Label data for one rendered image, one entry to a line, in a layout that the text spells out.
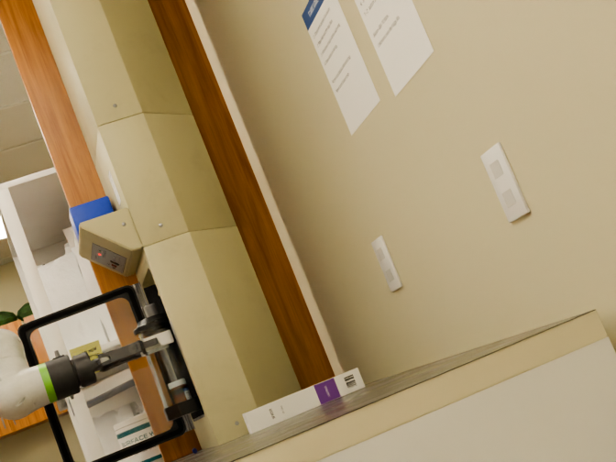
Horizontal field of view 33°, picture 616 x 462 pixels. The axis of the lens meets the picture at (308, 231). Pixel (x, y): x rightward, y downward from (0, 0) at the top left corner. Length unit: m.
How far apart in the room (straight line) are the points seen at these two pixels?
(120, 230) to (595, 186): 1.26
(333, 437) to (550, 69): 0.55
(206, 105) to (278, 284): 0.53
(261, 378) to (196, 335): 0.18
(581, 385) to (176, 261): 1.19
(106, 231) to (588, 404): 1.28
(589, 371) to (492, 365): 0.14
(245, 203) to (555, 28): 1.57
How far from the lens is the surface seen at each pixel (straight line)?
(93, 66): 2.50
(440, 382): 1.36
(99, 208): 2.61
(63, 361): 2.43
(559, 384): 1.42
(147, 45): 2.61
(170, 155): 2.47
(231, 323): 2.38
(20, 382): 2.42
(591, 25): 1.32
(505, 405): 1.39
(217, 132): 2.86
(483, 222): 1.73
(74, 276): 3.77
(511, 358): 1.40
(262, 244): 2.79
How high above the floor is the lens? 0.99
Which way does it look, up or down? 8 degrees up
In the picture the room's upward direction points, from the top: 22 degrees counter-clockwise
